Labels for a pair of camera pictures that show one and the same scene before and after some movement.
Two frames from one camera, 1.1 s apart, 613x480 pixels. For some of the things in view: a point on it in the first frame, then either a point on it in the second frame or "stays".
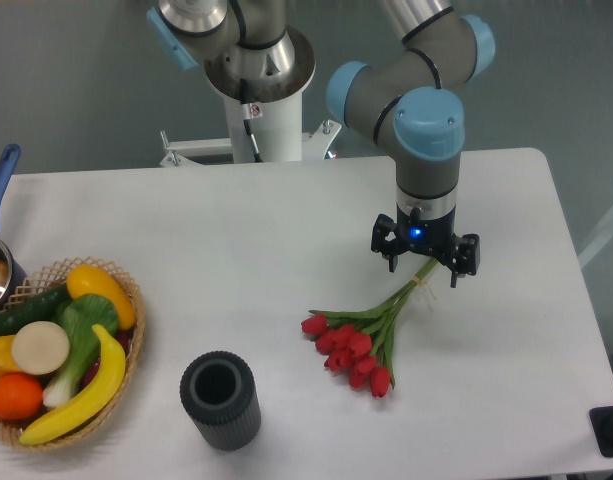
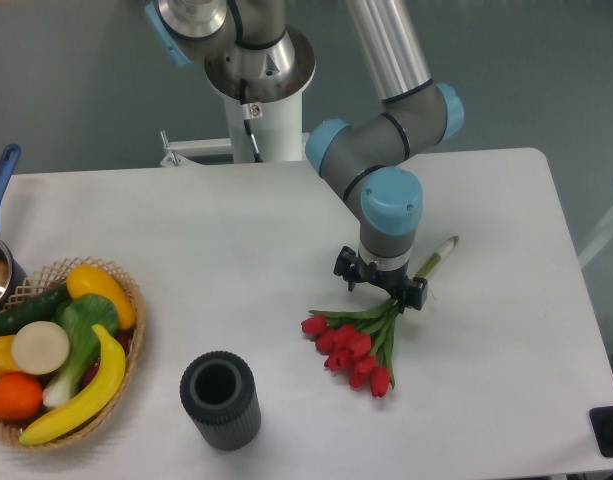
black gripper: x=433 y=235 -> x=393 y=281
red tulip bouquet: x=359 y=342 stays
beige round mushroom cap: x=41 y=348 stays
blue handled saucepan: x=1 y=279 stays
